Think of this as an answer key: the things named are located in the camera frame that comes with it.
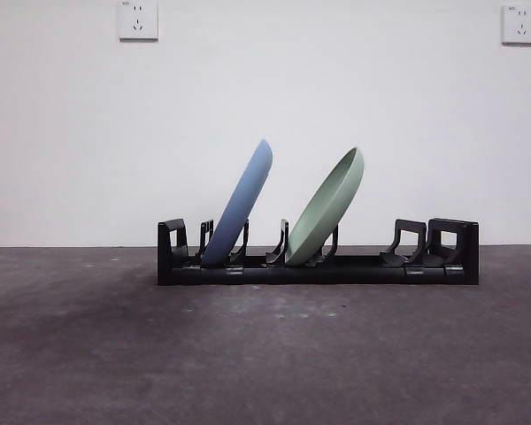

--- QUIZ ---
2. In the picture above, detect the blue round plate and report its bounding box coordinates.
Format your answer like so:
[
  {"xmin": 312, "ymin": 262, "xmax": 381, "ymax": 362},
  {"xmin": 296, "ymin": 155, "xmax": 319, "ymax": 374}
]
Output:
[{"xmin": 201, "ymin": 139, "xmax": 274, "ymax": 268}]

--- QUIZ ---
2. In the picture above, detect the pale green round plate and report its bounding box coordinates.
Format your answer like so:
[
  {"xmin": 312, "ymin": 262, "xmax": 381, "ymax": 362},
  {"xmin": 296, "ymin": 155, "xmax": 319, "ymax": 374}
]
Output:
[{"xmin": 284, "ymin": 147, "xmax": 366, "ymax": 267}]

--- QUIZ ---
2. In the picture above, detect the black plate rack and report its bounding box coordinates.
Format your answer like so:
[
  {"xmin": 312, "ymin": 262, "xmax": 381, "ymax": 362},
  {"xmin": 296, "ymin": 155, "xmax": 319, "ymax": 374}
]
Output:
[{"xmin": 157, "ymin": 217, "xmax": 480, "ymax": 287}]

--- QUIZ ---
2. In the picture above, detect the white wall power outlet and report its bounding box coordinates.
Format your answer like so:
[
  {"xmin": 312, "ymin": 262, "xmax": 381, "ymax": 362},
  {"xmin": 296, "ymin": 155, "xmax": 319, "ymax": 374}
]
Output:
[
  {"xmin": 118, "ymin": 0, "xmax": 159, "ymax": 43},
  {"xmin": 501, "ymin": 4, "xmax": 531, "ymax": 46}
]

